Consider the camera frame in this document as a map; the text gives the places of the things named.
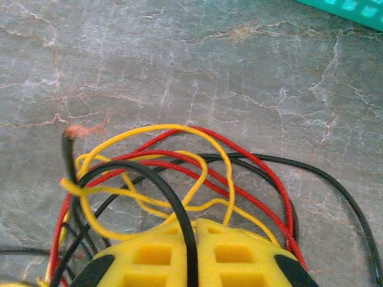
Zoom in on teal perforated plastic basket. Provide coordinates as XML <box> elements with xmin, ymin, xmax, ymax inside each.
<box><xmin>294</xmin><ymin>0</ymin><xmax>383</xmax><ymax>32</ymax></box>

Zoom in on thin black cable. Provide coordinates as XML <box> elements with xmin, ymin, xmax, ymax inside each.
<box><xmin>86</xmin><ymin>152</ymin><xmax>383</xmax><ymax>287</ymax></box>
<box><xmin>61</xmin><ymin>118</ymin><xmax>111</xmax><ymax>261</ymax></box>
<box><xmin>49</xmin><ymin>160</ymin><xmax>200</xmax><ymax>287</ymax></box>

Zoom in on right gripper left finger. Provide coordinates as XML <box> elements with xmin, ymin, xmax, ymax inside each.
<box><xmin>69</xmin><ymin>222</ymin><xmax>193</xmax><ymax>287</ymax></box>

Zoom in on thin yellow cable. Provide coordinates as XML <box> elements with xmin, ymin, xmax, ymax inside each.
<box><xmin>78</xmin><ymin>124</ymin><xmax>234</xmax><ymax>242</ymax></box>
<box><xmin>59</xmin><ymin>178</ymin><xmax>282</xmax><ymax>248</ymax></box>
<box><xmin>76</xmin><ymin>150</ymin><xmax>209</xmax><ymax>228</ymax></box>

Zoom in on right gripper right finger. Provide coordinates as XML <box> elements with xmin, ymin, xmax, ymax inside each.
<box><xmin>195</xmin><ymin>218</ymin><xmax>320</xmax><ymax>287</ymax></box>

